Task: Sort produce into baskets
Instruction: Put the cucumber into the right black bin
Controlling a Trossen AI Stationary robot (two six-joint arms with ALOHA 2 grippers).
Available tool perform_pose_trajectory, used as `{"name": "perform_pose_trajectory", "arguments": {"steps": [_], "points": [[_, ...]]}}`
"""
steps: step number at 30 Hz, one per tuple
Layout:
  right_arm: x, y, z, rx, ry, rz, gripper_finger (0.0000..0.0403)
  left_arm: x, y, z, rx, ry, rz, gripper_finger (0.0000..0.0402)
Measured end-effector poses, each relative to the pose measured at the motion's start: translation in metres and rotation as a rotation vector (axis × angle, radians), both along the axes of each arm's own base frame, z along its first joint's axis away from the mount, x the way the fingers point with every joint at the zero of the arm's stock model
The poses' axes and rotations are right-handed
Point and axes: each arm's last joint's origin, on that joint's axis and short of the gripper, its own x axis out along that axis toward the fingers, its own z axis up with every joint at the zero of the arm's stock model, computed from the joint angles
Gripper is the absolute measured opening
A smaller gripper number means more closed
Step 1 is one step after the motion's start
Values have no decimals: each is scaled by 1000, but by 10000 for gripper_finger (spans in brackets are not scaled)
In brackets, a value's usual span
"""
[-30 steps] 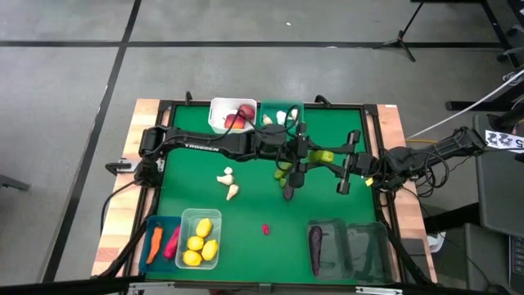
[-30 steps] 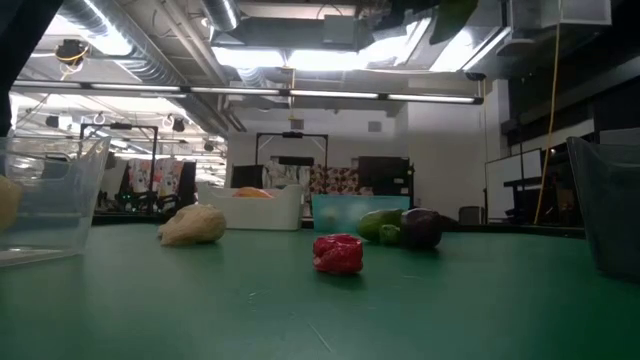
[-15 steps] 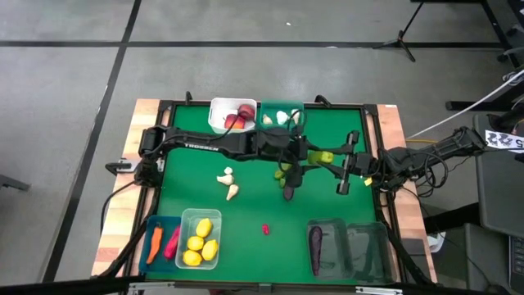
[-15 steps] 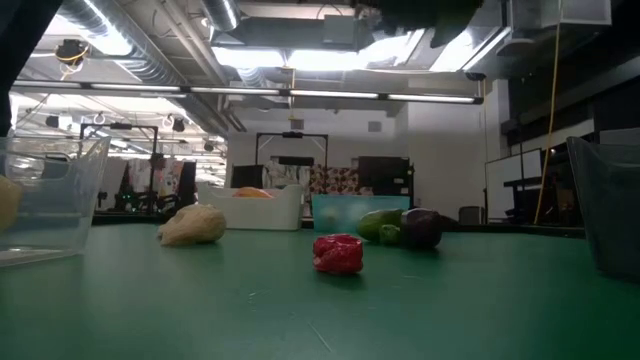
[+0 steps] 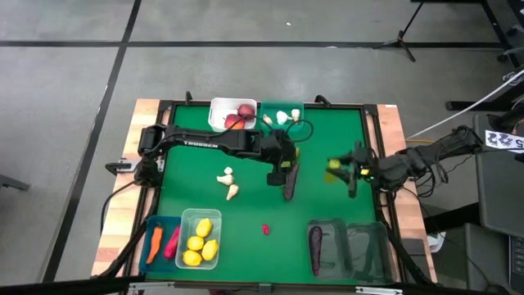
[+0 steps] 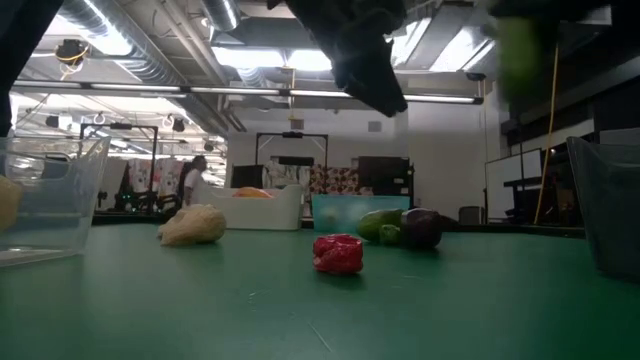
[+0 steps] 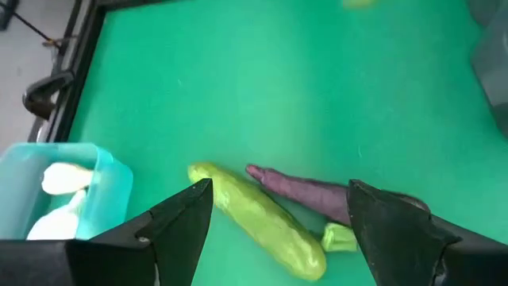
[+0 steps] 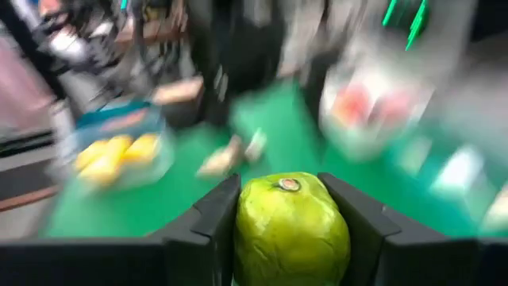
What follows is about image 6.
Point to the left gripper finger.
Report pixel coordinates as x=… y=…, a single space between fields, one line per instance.
x=347 y=75
x=385 y=85

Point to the long dark green cucumber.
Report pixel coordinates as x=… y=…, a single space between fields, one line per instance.
x=522 y=60

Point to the purple eggplants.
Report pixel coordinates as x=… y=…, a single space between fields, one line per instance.
x=422 y=229

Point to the small green pepper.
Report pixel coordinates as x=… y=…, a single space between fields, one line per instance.
x=390 y=235

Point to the small red pepper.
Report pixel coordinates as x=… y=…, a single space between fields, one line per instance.
x=338 y=255

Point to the clear plastic bin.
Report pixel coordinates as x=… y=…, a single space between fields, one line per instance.
x=75 y=210

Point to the long ceiling light fixture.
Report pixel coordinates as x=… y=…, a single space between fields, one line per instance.
x=435 y=98

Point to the black cabinet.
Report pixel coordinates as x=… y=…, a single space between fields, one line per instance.
x=385 y=175

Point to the red patterned cloth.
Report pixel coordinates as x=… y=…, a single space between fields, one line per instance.
x=335 y=180

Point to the translucent teal plastic bin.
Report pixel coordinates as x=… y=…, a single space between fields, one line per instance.
x=345 y=215

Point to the whiteboard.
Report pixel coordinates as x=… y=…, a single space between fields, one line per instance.
x=510 y=172

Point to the grey trash can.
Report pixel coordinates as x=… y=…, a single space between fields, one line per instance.
x=471 y=215

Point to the white plastic bin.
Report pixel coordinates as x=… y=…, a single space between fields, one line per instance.
x=260 y=215

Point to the person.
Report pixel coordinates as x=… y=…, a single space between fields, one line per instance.
x=192 y=180

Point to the smoky grey plastic bin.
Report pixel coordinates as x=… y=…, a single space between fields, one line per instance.
x=610 y=215

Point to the black yellow ceiling device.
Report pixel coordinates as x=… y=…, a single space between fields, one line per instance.
x=71 y=50

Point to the green table mat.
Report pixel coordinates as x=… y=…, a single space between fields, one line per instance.
x=200 y=310

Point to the grey wall vent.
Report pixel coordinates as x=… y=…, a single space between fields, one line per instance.
x=375 y=126
x=297 y=124

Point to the black gantry frame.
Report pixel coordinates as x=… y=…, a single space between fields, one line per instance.
x=292 y=134
x=120 y=126

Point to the silver ventilation duct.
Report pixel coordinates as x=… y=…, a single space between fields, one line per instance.
x=150 y=65

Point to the black aluminium table frame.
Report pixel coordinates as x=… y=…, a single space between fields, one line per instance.
x=525 y=231

